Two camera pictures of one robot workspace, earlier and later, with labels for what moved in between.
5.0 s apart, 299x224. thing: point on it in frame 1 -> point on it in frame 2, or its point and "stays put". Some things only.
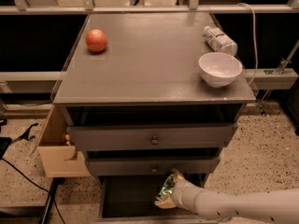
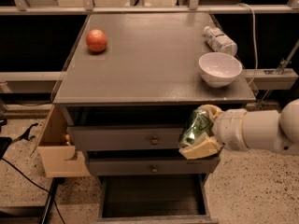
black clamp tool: x=26 y=135 stays put
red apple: x=96 y=40 stays put
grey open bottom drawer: x=131 y=200 stays put
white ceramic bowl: x=219 y=69 stays put
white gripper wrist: x=179 y=191 -> x=230 y=130
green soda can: x=167 y=187 -> x=199 y=125
